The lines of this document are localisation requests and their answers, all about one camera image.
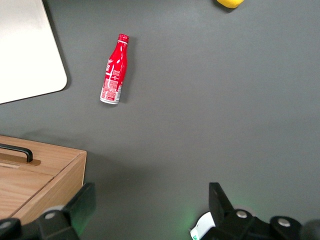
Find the wooden box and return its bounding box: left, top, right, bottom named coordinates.
left=0, top=134, right=88, bottom=225

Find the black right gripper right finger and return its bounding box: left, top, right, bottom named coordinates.
left=203, top=182, right=320, bottom=240

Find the white plastic tray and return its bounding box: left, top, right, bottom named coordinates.
left=0, top=0, right=68, bottom=105

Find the white label with green mark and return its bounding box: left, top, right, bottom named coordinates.
left=189, top=211, right=216, bottom=240

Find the red coke bottle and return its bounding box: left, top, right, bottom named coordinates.
left=99, top=33, right=130, bottom=105

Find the black metal box handle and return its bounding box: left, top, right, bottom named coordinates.
left=0, top=143, right=34, bottom=164

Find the yellow round object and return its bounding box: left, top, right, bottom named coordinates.
left=215, top=0, right=245, bottom=9

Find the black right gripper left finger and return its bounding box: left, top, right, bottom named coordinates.
left=0, top=182, right=97, bottom=240

